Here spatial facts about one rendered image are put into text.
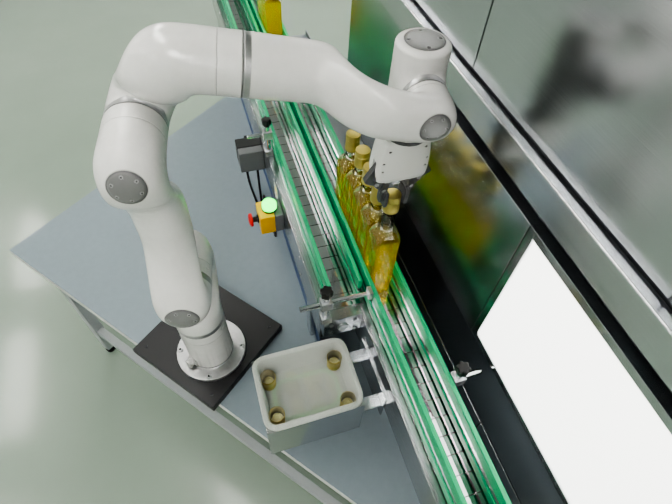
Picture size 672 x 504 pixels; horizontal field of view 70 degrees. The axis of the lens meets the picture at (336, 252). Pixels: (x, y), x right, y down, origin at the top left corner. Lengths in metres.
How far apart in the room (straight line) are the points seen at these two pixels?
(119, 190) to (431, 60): 0.48
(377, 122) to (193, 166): 1.33
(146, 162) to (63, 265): 1.06
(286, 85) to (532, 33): 0.36
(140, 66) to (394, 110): 0.34
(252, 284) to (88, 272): 0.52
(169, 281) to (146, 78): 0.43
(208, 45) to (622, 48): 0.50
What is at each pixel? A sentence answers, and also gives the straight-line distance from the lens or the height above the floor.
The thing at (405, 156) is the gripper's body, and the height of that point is 1.48.
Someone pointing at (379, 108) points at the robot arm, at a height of 1.64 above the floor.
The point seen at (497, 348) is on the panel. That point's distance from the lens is 0.99.
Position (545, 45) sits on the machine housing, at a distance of 0.78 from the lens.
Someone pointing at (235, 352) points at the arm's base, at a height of 0.78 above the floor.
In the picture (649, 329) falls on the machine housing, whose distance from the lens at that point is 0.69.
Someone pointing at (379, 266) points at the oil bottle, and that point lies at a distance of 1.08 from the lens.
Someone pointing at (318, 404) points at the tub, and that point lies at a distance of 1.16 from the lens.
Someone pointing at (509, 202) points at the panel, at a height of 1.48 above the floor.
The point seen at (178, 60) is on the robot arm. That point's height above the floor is 1.68.
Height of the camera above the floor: 2.03
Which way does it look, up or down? 53 degrees down
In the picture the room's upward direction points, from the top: 4 degrees clockwise
